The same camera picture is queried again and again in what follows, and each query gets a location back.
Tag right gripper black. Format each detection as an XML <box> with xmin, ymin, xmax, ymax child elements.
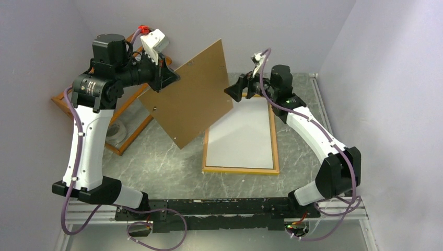
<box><xmin>224</xmin><ymin>65</ymin><xmax>277</xmax><ymax>102</ymax></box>

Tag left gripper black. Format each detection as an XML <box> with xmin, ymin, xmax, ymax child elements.
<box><xmin>114</xmin><ymin>48</ymin><xmax>180</xmax><ymax>93</ymax></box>

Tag brown cardboard backing board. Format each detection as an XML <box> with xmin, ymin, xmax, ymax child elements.
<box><xmin>139</xmin><ymin>39</ymin><xmax>233</xmax><ymax>149</ymax></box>

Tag yellow wooden picture frame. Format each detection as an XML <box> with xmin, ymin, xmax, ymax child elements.
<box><xmin>202</xmin><ymin>93</ymin><xmax>281</xmax><ymax>176</ymax></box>

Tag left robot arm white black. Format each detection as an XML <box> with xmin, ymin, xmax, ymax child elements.
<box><xmin>52</xmin><ymin>30</ymin><xmax>179</xmax><ymax>220</ymax></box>

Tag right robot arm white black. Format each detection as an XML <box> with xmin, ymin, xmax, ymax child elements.
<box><xmin>224</xmin><ymin>65</ymin><xmax>362</xmax><ymax>217</ymax></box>

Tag orange wooden shelf rack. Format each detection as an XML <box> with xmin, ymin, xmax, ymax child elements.
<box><xmin>52</xmin><ymin>27</ymin><xmax>171</xmax><ymax>155</ymax></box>

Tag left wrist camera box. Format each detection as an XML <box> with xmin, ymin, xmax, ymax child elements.
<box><xmin>140</xmin><ymin>29</ymin><xmax>170</xmax><ymax>65</ymax></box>

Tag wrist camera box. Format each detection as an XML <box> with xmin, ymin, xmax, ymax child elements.
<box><xmin>140</xmin><ymin>29</ymin><xmax>170</xmax><ymax>65</ymax></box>
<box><xmin>251</xmin><ymin>51</ymin><xmax>268</xmax><ymax>77</ymax></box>

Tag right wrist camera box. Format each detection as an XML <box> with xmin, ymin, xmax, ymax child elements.
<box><xmin>251</xmin><ymin>51</ymin><xmax>268</xmax><ymax>77</ymax></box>

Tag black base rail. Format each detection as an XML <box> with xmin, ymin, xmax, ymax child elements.
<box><xmin>114</xmin><ymin>197</ymin><xmax>320</xmax><ymax>233</ymax></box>

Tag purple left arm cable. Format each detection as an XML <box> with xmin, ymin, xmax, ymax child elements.
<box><xmin>60</xmin><ymin>27</ymin><xmax>188</xmax><ymax>251</ymax></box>

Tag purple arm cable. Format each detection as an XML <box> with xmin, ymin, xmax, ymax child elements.
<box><xmin>258</xmin><ymin>47</ymin><xmax>363</xmax><ymax>242</ymax></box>
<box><xmin>60</xmin><ymin>27</ymin><xmax>188</xmax><ymax>251</ymax></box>

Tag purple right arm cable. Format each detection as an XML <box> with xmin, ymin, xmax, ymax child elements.
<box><xmin>258</xmin><ymin>47</ymin><xmax>363</xmax><ymax>242</ymax></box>

